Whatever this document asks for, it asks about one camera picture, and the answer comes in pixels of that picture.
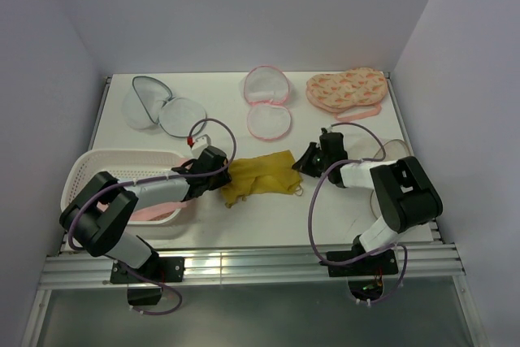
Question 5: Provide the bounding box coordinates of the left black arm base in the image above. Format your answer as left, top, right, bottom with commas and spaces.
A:
110, 257, 184, 315

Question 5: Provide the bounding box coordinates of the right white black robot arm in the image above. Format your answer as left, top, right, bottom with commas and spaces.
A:
292, 128, 443, 274

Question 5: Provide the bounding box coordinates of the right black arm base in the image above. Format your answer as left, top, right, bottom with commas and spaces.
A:
319, 242, 399, 303

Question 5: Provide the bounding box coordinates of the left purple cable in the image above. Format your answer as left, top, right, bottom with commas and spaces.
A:
67, 118, 237, 318

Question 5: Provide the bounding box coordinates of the purple cable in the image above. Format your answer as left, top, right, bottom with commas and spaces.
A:
67, 118, 237, 318
306, 121, 410, 306

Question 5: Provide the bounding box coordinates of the clear mesh laundry bag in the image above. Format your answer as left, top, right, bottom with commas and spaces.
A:
370, 139, 412, 219

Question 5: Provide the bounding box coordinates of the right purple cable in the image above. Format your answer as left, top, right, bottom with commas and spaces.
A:
306, 121, 410, 306

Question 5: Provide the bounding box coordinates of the white plastic basket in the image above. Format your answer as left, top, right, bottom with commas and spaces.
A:
60, 149, 178, 210

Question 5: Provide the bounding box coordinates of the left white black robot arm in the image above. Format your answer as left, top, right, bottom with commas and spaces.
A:
59, 145, 231, 281

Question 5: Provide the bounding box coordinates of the yellow bra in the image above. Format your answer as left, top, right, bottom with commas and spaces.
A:
220, 150, 303, 208

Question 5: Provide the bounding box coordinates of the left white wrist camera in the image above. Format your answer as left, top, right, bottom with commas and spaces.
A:
187, 134, 211, 158

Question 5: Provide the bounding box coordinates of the peach patterned laundry bag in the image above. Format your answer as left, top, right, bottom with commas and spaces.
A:
305, 67, 388, 122

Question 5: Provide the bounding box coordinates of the aluminium mounting rail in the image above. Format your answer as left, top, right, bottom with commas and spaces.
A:
38, 241, 465, 290

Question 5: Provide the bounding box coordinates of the pink trimmed mesh laundry bag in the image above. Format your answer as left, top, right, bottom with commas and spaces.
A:
242, 65, 292, 141

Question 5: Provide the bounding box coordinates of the grey trimmed mesh laundry bag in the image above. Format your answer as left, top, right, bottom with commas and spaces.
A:
121, 76, 207, 138

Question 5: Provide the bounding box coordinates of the pink bra in basket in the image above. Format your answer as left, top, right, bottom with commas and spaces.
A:
120, 152, 191, 226

